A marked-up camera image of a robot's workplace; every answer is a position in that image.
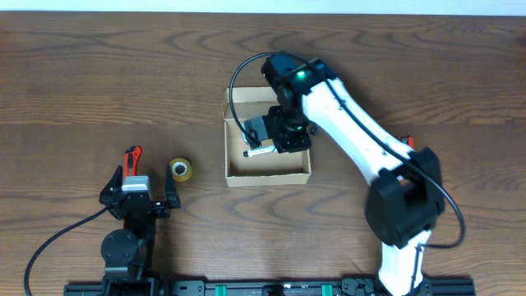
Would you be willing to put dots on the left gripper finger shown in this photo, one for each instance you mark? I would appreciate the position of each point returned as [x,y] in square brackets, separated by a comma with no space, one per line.
[114,184]
[170,189]

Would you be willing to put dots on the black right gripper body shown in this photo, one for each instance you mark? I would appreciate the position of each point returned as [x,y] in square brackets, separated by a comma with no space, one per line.
[290,143]

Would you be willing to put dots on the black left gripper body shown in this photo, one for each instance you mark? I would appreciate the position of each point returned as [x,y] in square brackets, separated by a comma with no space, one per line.
[137,202]

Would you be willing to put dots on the yellow clear tape roll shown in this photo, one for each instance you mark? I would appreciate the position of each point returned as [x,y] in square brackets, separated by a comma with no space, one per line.
[181,169]

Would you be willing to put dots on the black capped white marker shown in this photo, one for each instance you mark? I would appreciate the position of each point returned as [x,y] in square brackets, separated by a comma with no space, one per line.
[259,151]

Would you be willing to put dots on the red utility knife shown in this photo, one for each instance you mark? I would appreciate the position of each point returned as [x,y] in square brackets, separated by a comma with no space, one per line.
[131,160]

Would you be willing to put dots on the red black stapler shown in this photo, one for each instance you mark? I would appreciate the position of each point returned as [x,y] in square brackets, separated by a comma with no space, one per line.
[408,140]

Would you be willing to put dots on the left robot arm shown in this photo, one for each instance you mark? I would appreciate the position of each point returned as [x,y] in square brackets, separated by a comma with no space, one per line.
[128,251]

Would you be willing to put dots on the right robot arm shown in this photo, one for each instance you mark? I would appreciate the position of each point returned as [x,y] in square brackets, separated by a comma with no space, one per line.
[404,199]

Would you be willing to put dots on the open brown cardboard box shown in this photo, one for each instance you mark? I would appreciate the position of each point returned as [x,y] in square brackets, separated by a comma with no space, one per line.
[261,170]

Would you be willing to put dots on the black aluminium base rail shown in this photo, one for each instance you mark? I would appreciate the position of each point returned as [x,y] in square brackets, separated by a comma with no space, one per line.
[357,286]

